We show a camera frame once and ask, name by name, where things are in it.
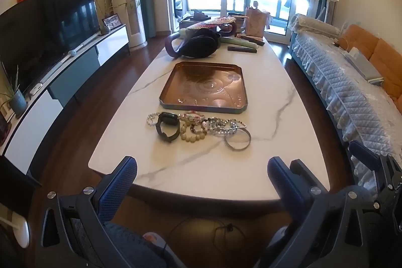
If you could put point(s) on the grey flat box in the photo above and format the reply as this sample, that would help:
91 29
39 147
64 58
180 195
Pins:
364 65

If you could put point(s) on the small white box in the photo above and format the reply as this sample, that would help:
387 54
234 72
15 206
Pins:
35 89

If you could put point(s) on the small photo frame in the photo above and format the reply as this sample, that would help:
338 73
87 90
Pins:
112 21

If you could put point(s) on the round dark container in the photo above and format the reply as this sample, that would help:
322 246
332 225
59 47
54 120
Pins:
240 24

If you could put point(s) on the copper square tray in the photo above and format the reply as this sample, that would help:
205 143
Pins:
204 89

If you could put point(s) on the aloe plant in grey pot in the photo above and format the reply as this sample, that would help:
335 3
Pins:
17 103

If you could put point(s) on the dark slim stick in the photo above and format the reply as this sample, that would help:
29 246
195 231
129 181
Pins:
252 40

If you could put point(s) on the pale green tube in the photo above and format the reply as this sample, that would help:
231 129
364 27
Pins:
238 41

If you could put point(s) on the black flat television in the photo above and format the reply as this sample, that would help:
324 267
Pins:
47 29

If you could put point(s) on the silver bangle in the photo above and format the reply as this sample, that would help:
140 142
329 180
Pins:
230 146

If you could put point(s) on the white long stick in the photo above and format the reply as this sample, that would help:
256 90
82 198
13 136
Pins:
71 53

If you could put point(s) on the orange sofa cushion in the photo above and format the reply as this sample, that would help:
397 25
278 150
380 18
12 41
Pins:
361 37
389 67

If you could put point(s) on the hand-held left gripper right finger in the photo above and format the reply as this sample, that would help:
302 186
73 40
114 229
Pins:
278 177

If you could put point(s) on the black bag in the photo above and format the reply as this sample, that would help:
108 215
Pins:
199 43

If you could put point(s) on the dark wooden box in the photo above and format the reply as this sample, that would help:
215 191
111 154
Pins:
188 23

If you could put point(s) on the woven straw fan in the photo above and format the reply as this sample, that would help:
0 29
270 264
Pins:
210 22

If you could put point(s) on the bamboo plant in vase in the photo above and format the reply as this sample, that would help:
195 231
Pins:
105 27

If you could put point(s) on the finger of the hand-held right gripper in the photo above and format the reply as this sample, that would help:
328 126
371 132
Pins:
364 152

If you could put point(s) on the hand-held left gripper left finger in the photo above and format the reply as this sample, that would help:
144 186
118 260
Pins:
124 180

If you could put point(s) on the white and teal television cabinet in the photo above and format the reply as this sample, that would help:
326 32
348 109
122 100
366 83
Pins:
72 79

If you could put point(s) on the sofa with quilted cover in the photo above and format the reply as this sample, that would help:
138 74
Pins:
345 92

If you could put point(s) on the dark green wrist watch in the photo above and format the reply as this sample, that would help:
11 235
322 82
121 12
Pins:
169 119

